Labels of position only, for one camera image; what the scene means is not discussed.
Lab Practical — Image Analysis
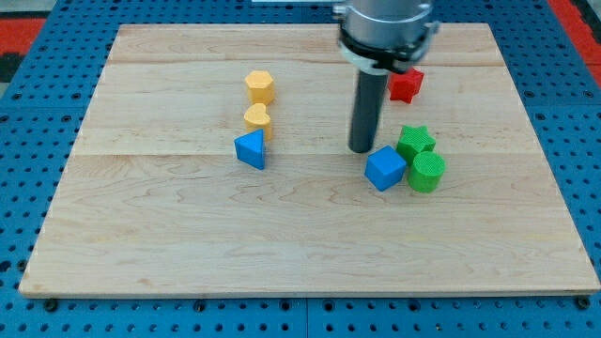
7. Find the blue cube block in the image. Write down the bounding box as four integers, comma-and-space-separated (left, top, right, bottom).
364, 146, 407, 192

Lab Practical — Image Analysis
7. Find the blue triangle block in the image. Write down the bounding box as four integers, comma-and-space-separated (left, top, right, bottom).
234, 129, 265, 170

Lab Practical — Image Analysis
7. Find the light wooden board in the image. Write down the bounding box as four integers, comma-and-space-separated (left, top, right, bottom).
20, 23, 600, 299

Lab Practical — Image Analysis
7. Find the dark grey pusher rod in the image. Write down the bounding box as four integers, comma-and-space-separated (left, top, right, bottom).
347, 71, 388, 153

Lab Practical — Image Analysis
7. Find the green star block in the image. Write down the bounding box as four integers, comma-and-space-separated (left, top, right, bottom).
395, 125, 437, 165

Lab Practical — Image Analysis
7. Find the yellow heart block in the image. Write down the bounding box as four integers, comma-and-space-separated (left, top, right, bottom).
243, 103, 272, 141

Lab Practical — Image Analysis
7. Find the yellow hexagon block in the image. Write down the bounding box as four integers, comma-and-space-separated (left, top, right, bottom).
245, 70, 275, 105

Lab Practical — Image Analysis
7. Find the red star block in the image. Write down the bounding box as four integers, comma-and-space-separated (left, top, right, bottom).
388, 68, 424, 104

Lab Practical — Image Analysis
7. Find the green cylinder block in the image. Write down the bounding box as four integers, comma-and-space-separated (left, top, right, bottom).
408, 151, 446, 193

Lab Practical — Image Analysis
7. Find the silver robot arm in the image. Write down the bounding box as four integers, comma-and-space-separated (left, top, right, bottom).
332, 0, 439, 75

